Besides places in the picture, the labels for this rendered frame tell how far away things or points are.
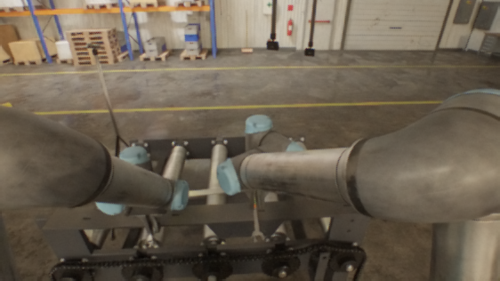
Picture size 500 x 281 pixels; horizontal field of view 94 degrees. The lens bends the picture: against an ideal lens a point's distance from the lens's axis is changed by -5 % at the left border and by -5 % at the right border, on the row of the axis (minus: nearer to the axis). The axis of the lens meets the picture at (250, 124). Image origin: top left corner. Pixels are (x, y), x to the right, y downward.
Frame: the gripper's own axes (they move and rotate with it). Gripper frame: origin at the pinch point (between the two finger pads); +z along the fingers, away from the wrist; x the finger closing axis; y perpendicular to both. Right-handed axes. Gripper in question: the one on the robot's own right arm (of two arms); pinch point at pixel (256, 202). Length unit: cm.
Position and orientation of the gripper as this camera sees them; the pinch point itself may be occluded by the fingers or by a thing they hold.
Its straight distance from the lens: 86.8
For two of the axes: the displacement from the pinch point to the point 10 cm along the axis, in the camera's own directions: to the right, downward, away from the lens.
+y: 0.7, 4.7, -8.8
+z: 0.0, 8.8, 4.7
